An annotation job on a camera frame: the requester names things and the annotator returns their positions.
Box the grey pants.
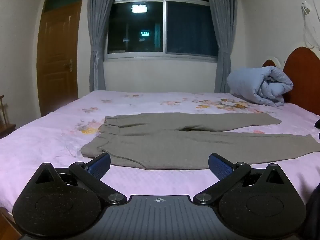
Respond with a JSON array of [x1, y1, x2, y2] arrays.
[[80, 112, 320, 170]]

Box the wooden side furniture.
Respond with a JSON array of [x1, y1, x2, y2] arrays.
[[0, 95, 17, 139]]

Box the bed with pink floral sheet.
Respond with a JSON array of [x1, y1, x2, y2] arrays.
[[0, 90, 320, 215]]

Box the white cable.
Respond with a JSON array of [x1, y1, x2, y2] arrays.
[[302, 12, 320, 50]]

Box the wooden headboard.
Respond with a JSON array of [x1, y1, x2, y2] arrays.
[[262, 46, 320, 117]]

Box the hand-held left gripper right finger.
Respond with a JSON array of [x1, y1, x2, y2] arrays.
[[193, 152, 288, 205]]

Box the rolled light blue quilt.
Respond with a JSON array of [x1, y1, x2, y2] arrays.
[[227, 66, 294, 106]]

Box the white round ring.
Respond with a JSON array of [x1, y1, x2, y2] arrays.
[[266, 56, 282, 68]]

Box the brown wooden door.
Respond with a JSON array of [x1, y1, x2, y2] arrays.
[[37, 0, 87, 117]]

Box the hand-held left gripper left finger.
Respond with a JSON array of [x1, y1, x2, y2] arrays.
[[32, 152, 127, 205]]

